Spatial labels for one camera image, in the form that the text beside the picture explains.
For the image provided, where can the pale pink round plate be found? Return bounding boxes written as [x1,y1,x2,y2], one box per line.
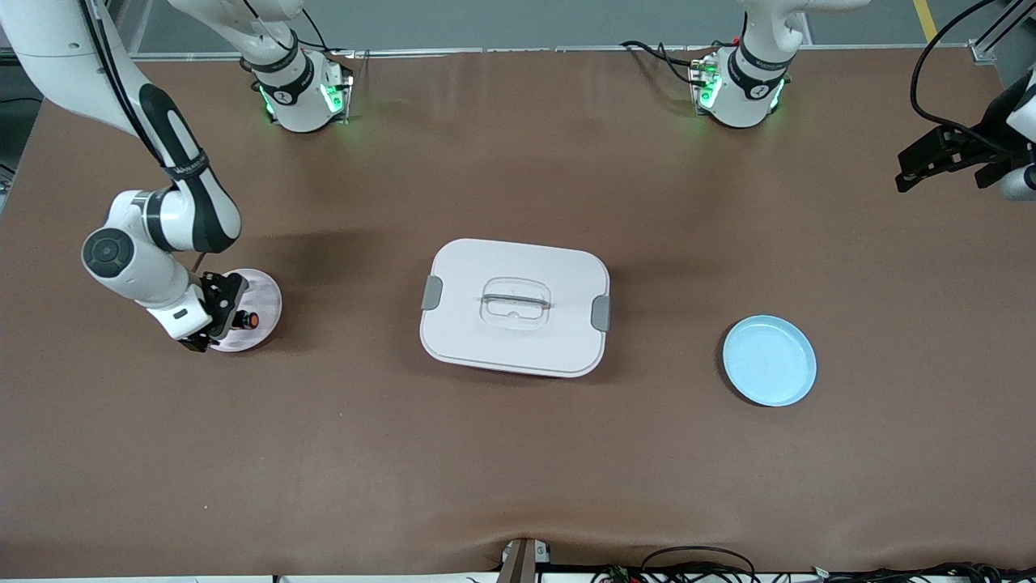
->
[206,268,282,352]

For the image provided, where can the light blue round plate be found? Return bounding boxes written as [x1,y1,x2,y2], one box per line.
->
[722,315,817,407]

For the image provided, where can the white lidded box, grey latches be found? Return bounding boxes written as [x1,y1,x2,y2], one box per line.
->
[419,238,612,379]

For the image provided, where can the metal table edge clamp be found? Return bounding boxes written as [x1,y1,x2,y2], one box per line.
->
[498,537,552,583]

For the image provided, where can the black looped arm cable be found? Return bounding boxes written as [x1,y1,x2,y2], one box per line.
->
[910,0,1008,143]

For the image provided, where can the aluminium frame rail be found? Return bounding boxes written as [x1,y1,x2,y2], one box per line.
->
[967,0,1036,66]

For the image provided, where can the black base cable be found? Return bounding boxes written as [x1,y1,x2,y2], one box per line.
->
[619,39,707,83]

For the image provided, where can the black cable bundle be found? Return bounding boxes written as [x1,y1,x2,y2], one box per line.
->
[591,546,1036,583]

